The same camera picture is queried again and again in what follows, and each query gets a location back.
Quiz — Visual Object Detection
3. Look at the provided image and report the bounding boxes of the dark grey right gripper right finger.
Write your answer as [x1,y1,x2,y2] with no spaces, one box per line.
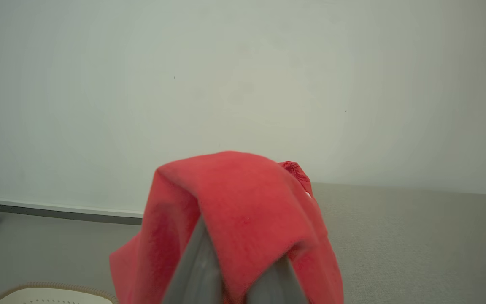
[245,253,309,304]

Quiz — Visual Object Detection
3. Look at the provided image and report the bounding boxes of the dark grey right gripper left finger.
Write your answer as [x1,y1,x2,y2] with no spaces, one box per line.
[162,215,226,304]

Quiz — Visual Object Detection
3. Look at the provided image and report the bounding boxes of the red garment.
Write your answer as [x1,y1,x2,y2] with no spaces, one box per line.
[109,151,345,304]

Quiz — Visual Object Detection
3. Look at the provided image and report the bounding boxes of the white and black baseboard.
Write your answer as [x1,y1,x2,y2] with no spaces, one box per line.
[0,196,143,225]

